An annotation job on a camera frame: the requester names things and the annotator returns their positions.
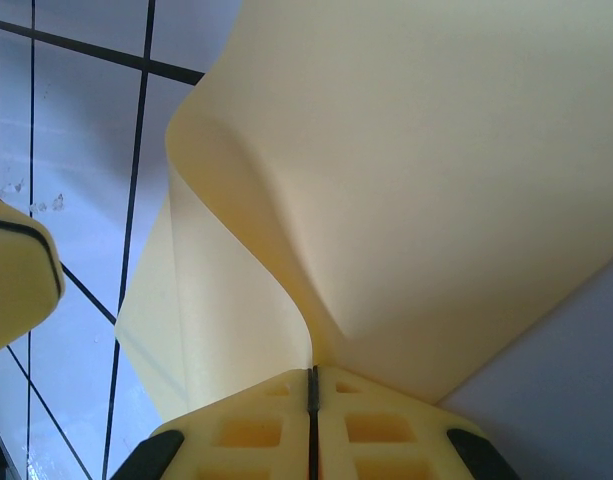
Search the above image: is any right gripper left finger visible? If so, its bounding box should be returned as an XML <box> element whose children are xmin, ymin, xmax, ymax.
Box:
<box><xmin>110</xmin><ymin>367</ymin><xmax>314</xmax><ymax>480</ymax></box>

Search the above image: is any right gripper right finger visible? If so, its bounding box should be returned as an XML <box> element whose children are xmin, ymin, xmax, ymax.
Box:
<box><xmin>315</xmin><ymin>364</ymin><xmax>520</xmax><ymax>480</ymax></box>

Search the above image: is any yellow cloth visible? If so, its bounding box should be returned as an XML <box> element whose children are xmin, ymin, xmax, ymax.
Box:
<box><xmin>114</xmin><ymin>0</ymin><xmax>613</xmax><ymax>427</ymax></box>

